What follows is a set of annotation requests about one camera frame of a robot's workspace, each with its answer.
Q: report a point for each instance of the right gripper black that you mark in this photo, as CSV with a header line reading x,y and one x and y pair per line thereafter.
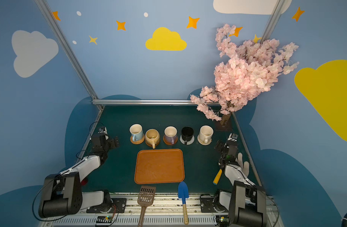
x,y
226,148

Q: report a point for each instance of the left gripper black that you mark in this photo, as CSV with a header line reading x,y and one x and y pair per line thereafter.
x,y
111,142

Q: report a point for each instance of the white speckled mug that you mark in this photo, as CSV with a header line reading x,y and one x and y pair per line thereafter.
x,y
206,133

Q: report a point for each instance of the woven rattan coaster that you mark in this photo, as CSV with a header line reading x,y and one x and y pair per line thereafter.
x,y
138,141

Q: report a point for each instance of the light blue mug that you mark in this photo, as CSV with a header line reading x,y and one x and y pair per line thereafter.
x,y
136,131

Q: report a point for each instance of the grey woven coaster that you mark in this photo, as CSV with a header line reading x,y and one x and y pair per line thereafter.
x,y
187,142

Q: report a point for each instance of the wooden coaster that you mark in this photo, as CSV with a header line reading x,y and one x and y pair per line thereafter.
x,y
170,140
150,145

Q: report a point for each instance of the black mug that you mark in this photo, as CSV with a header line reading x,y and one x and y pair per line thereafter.
x,y
187,133

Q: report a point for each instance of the beige glazed mug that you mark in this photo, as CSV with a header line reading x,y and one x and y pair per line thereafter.
x,y
152,136

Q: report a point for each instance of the purple mug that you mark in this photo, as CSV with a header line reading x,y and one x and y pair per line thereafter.
x,y
170,131

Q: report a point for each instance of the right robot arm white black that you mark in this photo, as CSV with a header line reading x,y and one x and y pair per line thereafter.
x,y
246,203

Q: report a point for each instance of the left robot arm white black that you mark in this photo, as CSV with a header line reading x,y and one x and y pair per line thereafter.
x,y
62,194

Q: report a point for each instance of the white work glove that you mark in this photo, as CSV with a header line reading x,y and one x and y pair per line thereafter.
x,y
245,166

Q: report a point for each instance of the yellow toy shovel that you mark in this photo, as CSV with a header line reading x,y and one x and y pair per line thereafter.
x,y
217,177

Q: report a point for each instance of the brown wooden tray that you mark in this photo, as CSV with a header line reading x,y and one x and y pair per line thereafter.
x,y
159,166

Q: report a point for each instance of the red black handheld device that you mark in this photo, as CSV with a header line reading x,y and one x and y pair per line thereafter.
x,y
84,181

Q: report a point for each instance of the brown slotted spatula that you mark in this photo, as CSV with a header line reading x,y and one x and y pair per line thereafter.
x,y
145,199

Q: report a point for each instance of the right controller board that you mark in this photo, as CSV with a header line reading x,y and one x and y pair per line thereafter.
x,y
222,221

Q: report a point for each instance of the controller board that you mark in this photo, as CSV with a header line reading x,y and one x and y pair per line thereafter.
x,y
222,221
104,221

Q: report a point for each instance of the left controller board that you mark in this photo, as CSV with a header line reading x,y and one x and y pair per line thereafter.
x,y
104,221

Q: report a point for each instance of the pink cherry blossom tree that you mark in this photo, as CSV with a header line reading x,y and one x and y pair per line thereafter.
x,y
252,68

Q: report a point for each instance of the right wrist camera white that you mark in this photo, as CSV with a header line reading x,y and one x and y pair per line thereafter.
x,y
232,137

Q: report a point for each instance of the tree base plate dark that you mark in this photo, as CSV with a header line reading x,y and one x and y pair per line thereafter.
x,y
225,123

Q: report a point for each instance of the aluminium frame rail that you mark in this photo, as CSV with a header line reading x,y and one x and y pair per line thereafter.
x,y
131,102

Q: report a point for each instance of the blue spatula wooden handle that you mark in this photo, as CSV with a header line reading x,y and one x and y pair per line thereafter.
x,y
183,194

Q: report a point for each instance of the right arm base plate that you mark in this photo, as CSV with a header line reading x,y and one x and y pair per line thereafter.
x,y
209,204

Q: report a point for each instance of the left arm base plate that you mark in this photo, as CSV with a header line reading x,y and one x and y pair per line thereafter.
x,y
116,205

